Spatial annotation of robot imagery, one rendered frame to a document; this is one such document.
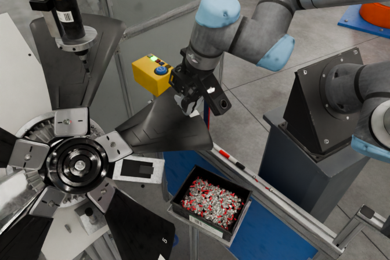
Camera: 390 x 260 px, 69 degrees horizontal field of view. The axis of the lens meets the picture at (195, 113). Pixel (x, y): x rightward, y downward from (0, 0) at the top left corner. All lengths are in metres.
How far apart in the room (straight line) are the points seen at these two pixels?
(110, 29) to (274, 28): 0.38
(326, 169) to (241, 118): 1.55
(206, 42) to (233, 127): 1.82
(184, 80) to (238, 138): 1.63
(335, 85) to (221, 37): 0.45
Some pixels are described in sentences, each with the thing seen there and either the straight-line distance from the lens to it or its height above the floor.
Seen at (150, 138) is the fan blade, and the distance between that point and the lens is 0.73.
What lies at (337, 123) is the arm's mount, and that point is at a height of 1.10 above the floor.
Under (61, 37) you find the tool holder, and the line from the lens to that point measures 0.56.
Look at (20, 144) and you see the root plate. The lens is 0.68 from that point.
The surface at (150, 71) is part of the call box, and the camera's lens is 1.10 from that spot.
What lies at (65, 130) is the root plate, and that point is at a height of 1.23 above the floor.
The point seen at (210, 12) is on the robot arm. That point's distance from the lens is 0.53.
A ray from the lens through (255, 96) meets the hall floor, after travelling 2.66.
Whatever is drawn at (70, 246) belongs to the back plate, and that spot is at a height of 0.86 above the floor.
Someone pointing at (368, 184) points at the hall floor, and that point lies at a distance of 2.34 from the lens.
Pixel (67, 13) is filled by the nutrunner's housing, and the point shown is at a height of 1.51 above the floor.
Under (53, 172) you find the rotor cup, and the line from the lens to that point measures 0.64.
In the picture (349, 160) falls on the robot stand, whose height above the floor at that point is 1.00.
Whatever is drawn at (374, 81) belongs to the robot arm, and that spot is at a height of 1.28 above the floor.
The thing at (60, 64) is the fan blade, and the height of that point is 1.33.
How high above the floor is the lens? 1.72
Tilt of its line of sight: 45 degrees down
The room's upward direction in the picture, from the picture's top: straight up
